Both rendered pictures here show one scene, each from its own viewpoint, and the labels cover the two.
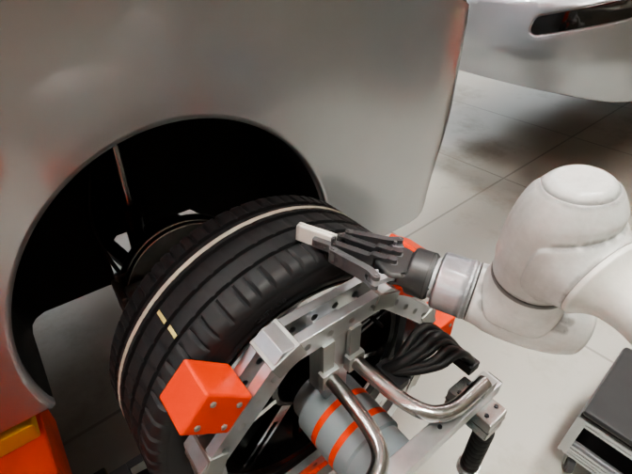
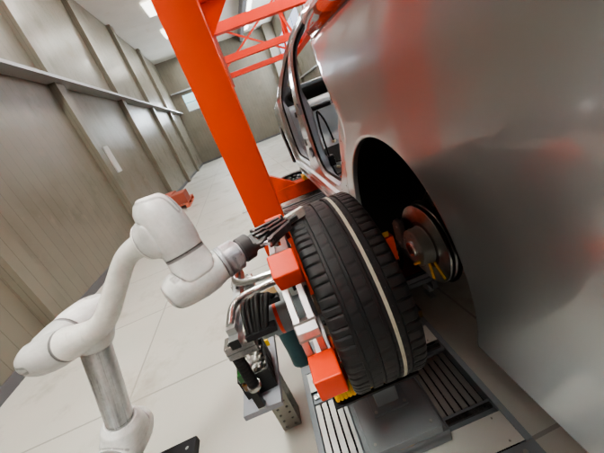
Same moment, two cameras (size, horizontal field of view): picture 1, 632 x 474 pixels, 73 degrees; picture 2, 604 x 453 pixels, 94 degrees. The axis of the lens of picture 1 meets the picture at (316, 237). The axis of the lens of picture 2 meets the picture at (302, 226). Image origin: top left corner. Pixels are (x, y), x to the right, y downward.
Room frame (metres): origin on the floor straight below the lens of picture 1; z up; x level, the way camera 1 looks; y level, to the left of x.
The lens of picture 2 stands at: (1.06, -0.67, 1.49)
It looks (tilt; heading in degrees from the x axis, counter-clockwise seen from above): 22 degrees down; 125
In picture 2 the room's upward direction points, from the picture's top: 21 degrees counter-clockwise
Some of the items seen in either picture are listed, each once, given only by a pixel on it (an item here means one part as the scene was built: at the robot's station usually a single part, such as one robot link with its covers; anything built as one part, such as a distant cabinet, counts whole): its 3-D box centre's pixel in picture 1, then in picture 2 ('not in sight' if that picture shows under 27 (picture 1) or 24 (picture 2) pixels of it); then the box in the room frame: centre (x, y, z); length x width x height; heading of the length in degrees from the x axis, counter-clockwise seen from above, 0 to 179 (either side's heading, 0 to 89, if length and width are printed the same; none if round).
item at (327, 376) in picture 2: (429, 325); (326, 373); (0.68, -0.27, 0.85); 0.09 x 0.08 x 0.07; 128
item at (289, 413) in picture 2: not in sight; (278, 394); (0.08, -0.04, 0.21); 0.10 x 0.10 x 0.42; 38
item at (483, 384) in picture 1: (420, 359); (253, 293); (0.45, -0.18, 1.03); 0.19 x 0.18 x 0.11; 38
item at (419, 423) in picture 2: not in sight; (378, 380); (0.62, 0.08, 0.32); 0.40 x 0.30 x 0.28; 128
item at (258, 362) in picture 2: not in sight; (254, 366); (0.13, -0.10, 0.51); 0.20 x 0.14 x 0.13; 133
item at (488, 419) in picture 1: (474, 406); (241, 343); (0.43, -0.28, 0.93); 0.09 x 0.05 x 0.05; 38
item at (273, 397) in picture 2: not in sight; (261, 369); (0.10, -0.06, 0.44); 0.43 x 0.17 x 0.03; 128
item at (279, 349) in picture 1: (326, 402); (303, 303); (0.49, -0.02, 0.85); 0.54 x 0.07 x 0.54; 128
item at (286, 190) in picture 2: not in sight; (294, 181); (-0.80, 2.14, 0.69); 0.52 x 0.17 x 0.35; 38
